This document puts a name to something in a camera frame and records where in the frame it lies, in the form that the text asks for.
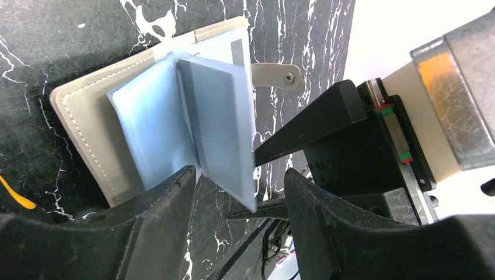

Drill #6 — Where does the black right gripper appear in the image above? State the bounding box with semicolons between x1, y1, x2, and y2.
254;78;438;226

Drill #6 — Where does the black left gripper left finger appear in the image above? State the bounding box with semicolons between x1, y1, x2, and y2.
1;166;196;279

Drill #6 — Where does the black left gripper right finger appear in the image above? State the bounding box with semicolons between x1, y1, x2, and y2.
284;169;494;279

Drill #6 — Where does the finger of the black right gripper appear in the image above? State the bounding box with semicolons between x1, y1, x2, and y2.
225;198;288;221

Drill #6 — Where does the yellow black screwdriver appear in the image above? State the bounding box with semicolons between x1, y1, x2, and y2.
1;176;54;225

